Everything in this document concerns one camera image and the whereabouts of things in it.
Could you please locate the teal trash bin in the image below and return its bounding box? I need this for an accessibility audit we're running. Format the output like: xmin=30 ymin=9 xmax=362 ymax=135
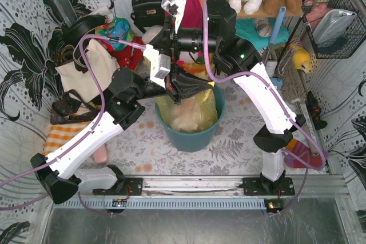
xmin=155 ymin=86 xmax=225 ymax=153

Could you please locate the blue floor mop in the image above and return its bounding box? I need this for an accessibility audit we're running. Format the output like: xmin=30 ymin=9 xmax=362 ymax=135
xmin=257 ymin=6 xmax=287 ymax=90

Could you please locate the yellow trash bag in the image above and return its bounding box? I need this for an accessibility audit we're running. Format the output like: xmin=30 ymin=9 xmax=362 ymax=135
xmin=155 ymin=89 xmax=218 ymax=133

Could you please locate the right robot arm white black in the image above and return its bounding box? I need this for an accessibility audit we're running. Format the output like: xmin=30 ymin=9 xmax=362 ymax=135
xmin=154 ymin=0 xmax=305 ymax=195

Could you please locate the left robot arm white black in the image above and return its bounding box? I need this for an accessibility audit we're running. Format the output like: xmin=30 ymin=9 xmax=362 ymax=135
xmin=31 ymin=67 xmax=214 ymax=205

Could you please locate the crumpled paper trash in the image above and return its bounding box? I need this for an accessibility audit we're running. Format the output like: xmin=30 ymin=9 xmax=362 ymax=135
xmin=169 ymin=99 xmax=213 ymax=133

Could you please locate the magenta cloth bag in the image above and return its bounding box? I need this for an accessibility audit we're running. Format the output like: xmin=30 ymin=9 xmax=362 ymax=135
xmin=180 ymin=0 xmax=203 ymax=29

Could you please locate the colourful printed bag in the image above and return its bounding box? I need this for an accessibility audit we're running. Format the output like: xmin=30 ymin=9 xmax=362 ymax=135
xmin=95 ymin=17 xmax=134 ymax=51

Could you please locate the cream canvas tote bag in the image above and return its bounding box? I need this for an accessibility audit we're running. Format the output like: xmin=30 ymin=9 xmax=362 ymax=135
xmin=56 ymin=39 xmax=120 ymax=102

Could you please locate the rainbow striped cloth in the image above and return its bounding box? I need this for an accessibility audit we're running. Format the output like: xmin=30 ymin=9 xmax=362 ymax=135
xmin=179 ymin=62 xmax=209 ymax=80

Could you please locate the cream plush lamb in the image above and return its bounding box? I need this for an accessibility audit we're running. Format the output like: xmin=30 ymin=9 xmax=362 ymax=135
xmin=142 ymin=25 xmax=162 ymax=45

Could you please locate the black leather handbag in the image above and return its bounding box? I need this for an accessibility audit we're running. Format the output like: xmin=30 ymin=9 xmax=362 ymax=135
xmin=130 ymin=0 xmax=165 ymax=33

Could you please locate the red cloth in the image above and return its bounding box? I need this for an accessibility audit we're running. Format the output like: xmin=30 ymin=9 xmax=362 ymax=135
xmin=110 ymin=46 xmax=143 ymax=70

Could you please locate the teal folded cloth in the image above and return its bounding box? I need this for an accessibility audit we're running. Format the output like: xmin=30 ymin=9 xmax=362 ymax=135
xmin=236 ymin=18 xmax=291 ymax=50

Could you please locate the pink rolled towel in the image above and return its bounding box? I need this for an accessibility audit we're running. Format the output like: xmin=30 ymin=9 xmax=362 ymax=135
xmin=92 ymin=144 xmax=109 ymax=165

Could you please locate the white sneaker right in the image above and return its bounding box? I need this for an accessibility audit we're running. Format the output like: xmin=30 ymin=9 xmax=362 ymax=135
xmin=265 ymin=50 xmax=278 ymax=77

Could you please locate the grey patterned ball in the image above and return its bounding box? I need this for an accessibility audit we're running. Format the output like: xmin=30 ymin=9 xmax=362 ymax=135
xmin=254 ymin=18 xmax=272 ymax=37

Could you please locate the black hat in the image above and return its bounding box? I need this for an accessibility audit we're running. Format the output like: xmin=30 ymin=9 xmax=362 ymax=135
xmin=62 ymin=15 xmax=106 ymax=46

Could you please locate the orange white checkered towel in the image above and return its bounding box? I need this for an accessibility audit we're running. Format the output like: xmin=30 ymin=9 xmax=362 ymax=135
xmin=42 ymin=122 xmax=89 ymax=155

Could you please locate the yellow plush toy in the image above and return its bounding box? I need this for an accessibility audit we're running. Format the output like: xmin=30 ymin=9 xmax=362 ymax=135
xmin=289 ymin=41 xmax=311 ymax=73

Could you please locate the dark patterned cloth right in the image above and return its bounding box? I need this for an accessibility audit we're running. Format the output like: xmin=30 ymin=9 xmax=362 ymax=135
xmin=306 ymin=91 xmax=327 ymax=130

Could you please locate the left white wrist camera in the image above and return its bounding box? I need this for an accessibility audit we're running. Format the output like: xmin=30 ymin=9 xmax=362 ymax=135
xmin=143 ymin=44 xmax=171 ymax=88

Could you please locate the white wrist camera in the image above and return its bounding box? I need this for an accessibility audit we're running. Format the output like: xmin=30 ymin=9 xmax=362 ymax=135
xmin=143 ymin=44 xmax=171 ymax=88
xmin=161 ymin=0 xmax=186 ymax=34

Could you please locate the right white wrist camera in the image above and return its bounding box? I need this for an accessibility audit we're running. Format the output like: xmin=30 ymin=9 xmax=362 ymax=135
xmin=161 ymin=0 xmax=186 ymax=34

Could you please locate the brown patterned strap bag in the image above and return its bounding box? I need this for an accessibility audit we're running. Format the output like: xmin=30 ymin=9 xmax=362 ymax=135
xmin=50 ymin=90 xmax=100 ymax=125

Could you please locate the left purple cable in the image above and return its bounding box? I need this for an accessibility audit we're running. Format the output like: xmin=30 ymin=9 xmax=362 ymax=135
xmin=0 ymin=34 xmax=149 ymax=216

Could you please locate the purple cable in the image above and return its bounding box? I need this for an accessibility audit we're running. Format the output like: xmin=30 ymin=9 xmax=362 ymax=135
xmin=0 ymin=34 xmax=149 ymax=216
xmin=182 ymin=0 xmax=328 ymax=216

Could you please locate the wooden black frame shelf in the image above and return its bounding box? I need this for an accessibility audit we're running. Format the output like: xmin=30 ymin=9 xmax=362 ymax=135
xmin=222 ymin=0 xmax=305 ymax=65

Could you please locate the metal base rail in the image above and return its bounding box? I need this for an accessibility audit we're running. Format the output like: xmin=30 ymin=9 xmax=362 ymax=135
xmin=55 ymin=175 xmax=350 ymax=212

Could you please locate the metal pole with handle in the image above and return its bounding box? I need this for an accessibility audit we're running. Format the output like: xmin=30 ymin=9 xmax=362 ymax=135
xmin=292 ymin=98 xmax=319 ymax=157

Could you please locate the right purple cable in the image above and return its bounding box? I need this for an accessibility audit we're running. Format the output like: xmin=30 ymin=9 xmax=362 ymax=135
xmin=182 ymin=0 xmax=328 ymax=216

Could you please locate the black wire basket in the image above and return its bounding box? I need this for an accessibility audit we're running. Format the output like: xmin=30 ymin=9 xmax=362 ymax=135
xmin=302 ymin=0 xmax=365 ymax=59

